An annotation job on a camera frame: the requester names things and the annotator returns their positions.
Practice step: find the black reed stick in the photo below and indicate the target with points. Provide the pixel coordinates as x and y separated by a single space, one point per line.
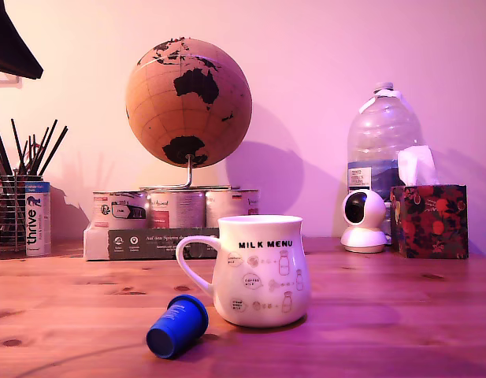
53 150
17 145
45 146
0 149
38 149

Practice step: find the white tissue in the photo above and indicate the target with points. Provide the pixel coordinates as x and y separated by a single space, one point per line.
416 165

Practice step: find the large clear water bottle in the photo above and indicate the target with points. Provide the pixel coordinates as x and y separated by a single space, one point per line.
380 134

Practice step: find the cork globe on metal stand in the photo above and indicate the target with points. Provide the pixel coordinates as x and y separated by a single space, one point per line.
187 110

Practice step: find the small white round camera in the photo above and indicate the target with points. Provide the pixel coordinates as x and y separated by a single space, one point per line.
364 228

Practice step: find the blue coffee capsule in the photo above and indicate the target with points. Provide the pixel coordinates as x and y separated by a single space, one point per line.
175 328

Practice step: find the floral tissue box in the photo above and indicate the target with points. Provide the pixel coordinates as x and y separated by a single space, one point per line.
431 224

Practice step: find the white wall switch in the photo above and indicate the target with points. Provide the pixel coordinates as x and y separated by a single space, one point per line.
4 80

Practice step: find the white thrive tube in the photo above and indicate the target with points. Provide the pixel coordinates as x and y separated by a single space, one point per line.
37 220

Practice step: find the white milk menu mug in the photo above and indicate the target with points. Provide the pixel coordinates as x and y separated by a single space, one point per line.
262 275

